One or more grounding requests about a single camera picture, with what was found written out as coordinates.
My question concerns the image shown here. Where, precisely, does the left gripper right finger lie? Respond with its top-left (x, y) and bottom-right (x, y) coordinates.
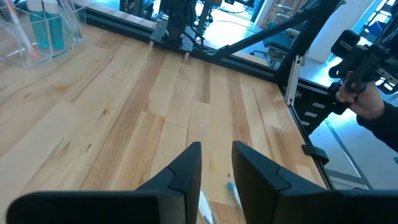
top-left (231, 140), bottom-right (398, 224)

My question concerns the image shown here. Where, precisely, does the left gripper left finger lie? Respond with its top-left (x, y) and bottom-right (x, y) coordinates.
top-left (6, 141), bottom-right (203, 224)

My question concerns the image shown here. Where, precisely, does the small teal mouthwash bottle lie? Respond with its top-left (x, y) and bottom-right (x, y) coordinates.
top-left (42, 0), bottom-right (65, 51)
top-left (26, 0), bottom-right (50, 50)

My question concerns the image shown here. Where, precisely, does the orange toothbrush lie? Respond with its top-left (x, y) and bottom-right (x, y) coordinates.
top-left (4, 0), bottom-right (40, 62)

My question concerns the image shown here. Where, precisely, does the person's forearm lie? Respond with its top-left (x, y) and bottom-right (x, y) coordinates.
top-left (355, 100), bottom-right (398, 154)

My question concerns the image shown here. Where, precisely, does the black table clamp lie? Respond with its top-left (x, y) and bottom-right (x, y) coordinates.
top-left (300, 144), bottom-right (330, 166)

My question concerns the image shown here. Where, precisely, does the wrapped blue toothbrush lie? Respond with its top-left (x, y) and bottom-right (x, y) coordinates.
top-left (228, 181), bottom-right (246, 215)

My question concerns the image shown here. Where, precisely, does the wrapped purple toothbrush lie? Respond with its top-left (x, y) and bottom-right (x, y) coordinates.
top-left (198, 187), bottom-right (219, 224)

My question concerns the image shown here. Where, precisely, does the person's hand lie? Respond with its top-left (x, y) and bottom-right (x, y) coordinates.
top-left (335, 79), bottom-right (387, 121)

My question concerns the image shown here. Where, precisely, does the grey office chair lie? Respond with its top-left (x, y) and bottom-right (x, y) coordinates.
top-left (249, 21), bottom-right (300, 68)

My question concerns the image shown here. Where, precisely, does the clear acrylic organizer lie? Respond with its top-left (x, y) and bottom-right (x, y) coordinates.
top-left (0, 0), bottom-right (87, 69)

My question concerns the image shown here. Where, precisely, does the black aluminium table frame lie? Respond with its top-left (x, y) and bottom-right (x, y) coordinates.
top-left (74, 0), bottom-right (374, 191)

